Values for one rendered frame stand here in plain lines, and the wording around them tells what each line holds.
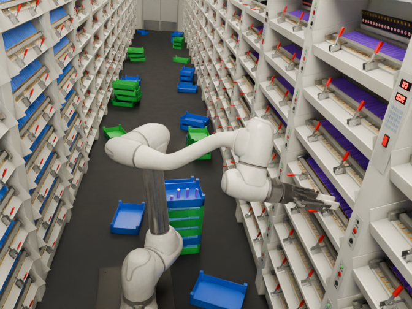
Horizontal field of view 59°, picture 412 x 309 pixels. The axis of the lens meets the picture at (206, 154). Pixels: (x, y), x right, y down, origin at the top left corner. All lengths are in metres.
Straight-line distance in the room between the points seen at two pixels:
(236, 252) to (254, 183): 1.44
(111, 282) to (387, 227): 1.38
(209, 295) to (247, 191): 1.21
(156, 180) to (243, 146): 0.59
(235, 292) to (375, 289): 1.25
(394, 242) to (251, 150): 0.50
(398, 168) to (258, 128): 0.44
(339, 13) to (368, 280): 1.03
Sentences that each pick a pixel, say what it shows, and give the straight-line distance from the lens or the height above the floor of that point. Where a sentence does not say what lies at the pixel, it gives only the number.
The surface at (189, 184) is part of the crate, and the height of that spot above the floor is 0.44.
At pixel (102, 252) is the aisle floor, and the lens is 2.61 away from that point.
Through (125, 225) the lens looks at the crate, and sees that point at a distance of 2.80.
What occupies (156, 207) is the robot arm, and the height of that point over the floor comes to 0.72.
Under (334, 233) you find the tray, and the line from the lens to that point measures 1.43.
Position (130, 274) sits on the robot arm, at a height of 0.50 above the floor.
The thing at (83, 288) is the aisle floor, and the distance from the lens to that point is 2.41.
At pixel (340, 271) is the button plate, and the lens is 1.39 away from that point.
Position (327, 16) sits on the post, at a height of 1.61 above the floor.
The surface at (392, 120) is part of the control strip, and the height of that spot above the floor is 1.43.
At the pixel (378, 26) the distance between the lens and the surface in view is 1.57.
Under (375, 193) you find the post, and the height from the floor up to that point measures 1.21.
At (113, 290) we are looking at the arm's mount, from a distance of 2.00.
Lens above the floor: 1.76
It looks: 28 degrees down
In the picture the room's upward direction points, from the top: 5 degrees clockwise
